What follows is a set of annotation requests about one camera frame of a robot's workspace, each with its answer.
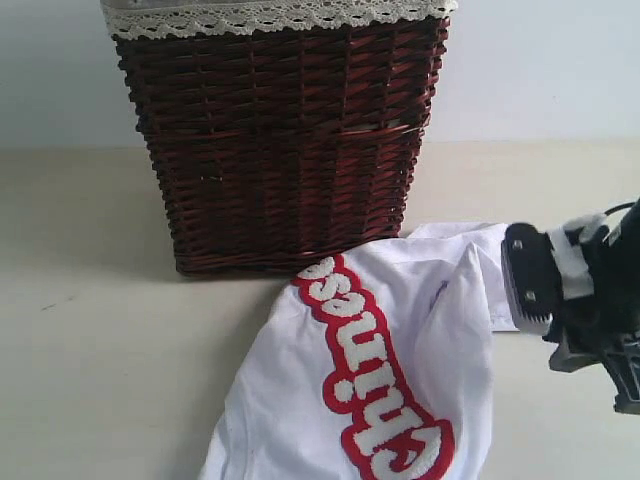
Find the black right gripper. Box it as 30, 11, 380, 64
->
501, 201, 639, 413

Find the white t-shirt red lettering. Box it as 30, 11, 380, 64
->
200, 223, 513, 479

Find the dark red wicker basket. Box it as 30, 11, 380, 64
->
116, 17, 450, 277

